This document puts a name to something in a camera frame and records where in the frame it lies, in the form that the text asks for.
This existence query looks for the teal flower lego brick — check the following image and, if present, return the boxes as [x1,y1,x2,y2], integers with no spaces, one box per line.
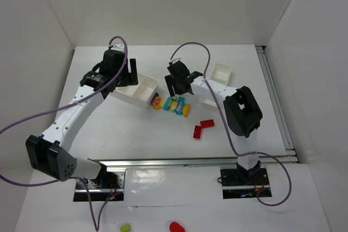
[175,97,186,115]

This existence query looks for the red lego brick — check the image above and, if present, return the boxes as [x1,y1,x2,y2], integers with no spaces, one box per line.
[200,119,215,128]
[192,126,202,140]

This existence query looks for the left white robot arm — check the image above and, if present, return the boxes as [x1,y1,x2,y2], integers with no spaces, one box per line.
[26,45,138,186]

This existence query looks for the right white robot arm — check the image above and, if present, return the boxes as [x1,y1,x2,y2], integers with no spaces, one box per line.
[165,60,263,181]

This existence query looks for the purple lego piece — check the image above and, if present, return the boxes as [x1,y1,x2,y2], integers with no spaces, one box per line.
[151,92,159,106]

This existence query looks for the left white divided container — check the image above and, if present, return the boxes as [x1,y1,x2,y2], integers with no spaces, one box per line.
[111,73,159,109]

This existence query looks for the white divided container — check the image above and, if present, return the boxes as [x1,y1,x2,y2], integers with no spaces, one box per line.
[111,73,159,109]
[200,62,234,111]

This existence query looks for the orange sun round lego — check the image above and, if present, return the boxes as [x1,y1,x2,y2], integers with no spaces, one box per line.
[152,96,164,110]

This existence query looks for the teal and green lego stack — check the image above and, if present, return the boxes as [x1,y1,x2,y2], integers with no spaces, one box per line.
[163,95,178,112]

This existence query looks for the right white divided container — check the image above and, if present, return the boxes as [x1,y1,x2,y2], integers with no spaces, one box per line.
[200,62,234,111]

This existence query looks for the red round piece foreground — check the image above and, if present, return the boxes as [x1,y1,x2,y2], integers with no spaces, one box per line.
[169,222,185,232]

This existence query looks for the green lego on foreground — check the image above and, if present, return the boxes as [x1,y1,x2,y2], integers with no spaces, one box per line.
[120,224,131,232]

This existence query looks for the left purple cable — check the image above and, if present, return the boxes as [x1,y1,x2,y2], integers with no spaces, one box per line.
[0,35,129,232]

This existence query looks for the aluminium rail right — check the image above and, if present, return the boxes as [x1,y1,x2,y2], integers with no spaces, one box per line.
[255,46,299,164]

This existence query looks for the aluminium rail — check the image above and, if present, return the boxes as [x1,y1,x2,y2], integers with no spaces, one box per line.
[255,46,299,164]
[87,157,237,171]

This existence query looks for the aluminium rail front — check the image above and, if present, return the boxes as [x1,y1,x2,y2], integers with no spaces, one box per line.
[87,157,237,171]

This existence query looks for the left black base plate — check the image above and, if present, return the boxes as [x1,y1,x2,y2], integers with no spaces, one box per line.
[73,168,126,202]

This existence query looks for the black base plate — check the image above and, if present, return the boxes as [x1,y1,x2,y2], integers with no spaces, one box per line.
[73,168,126,202]
[217,168,272,199]

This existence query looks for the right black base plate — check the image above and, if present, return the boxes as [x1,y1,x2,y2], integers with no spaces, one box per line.
[217,168,272,199]

